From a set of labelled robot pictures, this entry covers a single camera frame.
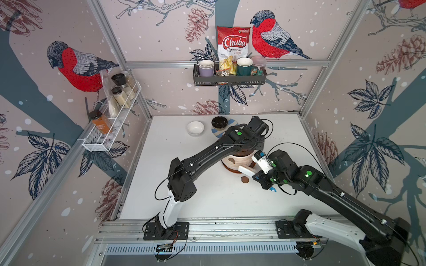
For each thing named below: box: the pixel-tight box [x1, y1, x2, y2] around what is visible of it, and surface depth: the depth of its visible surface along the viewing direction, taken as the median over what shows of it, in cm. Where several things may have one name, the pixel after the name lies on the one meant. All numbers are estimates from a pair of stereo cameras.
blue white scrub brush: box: [237, 165, 258, 178], surface depth 76 cm
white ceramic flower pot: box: [221, 149, 258, 173], surface depth 83 cm
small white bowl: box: [186, 120, 205, 136], surface depth 112 cm
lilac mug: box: [198, 59, 215, 78], surface depth 84 cm
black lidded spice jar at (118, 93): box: [110, 86, 131, 109], surface depth 78 cm
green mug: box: [236, 57, 259, 76], surface depth 86 cm
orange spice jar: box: [88, 109, 113, 135], surface depth 68 cm
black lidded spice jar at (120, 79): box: [110, 73, 136, 101], surface depth 82 cm
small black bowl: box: [211, 115, 228, 131], surface depth 113 cm
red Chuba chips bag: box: [216, 26, 252, 65], surface depth 81 cm
